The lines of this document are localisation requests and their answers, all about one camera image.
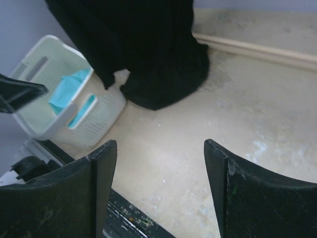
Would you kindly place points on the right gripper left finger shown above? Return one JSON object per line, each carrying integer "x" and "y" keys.
{"x": 24, "y": 207}

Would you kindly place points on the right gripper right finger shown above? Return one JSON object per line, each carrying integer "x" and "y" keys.
{"x": 253, "y": 202}

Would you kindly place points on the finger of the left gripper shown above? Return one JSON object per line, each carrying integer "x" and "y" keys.
{"x": 15, "y": 94}

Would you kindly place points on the teal t shirt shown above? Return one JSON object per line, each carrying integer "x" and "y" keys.
{"x": 64, "y": 92}

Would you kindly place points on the black t shirt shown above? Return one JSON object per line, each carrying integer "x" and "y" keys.
{"x": 152, "y": 39}

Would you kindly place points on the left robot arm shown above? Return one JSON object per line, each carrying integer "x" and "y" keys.
{"x": 28, "y": 168}

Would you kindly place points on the cream plastic laundry basket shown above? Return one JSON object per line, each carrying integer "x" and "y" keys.
{"x": 90, "y": 112}

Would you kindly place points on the wooden clothes rack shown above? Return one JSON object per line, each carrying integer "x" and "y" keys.
{"x": 275, "y": 55}

